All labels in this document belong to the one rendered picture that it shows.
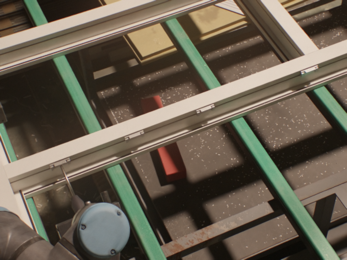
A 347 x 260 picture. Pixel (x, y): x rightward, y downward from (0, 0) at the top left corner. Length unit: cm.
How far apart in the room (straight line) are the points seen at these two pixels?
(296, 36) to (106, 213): 88
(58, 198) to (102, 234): 153
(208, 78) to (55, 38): 44
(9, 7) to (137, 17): 109
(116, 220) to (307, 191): 63
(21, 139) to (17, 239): 169
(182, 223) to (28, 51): 63
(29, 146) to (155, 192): 103
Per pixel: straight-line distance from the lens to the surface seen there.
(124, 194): 164
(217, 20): 237
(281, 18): 194
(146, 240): 157
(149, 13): 202
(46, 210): 271
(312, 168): 203
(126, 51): 272
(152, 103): 213
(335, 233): 196
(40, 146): 289
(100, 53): 274
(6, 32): 290
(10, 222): 129
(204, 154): 204
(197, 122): 174
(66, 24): 195
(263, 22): 200
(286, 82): 180
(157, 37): 231
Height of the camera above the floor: 222
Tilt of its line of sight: 51 degrees down
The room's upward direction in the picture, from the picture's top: 3 degrees counter-clockwise
